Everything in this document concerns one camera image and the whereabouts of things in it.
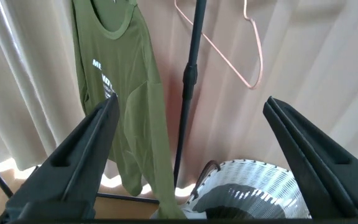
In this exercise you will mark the black clothes rack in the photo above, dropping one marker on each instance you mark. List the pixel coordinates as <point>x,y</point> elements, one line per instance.
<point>190,74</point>

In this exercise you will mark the green printed shirt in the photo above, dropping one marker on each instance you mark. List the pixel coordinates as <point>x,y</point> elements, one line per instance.
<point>126,77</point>

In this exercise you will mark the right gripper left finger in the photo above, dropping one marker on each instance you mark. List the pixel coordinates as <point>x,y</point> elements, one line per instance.
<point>73,168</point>

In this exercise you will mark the beige curtain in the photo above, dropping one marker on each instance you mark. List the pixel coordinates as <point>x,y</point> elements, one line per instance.
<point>306,62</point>

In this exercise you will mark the pink clothes hanger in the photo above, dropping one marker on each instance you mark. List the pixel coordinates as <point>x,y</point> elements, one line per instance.
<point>228,63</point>

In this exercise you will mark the white laundry basket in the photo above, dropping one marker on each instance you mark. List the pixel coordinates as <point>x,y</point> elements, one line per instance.
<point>253,180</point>

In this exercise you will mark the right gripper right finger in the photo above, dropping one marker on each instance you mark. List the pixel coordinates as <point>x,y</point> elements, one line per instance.
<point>325,174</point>

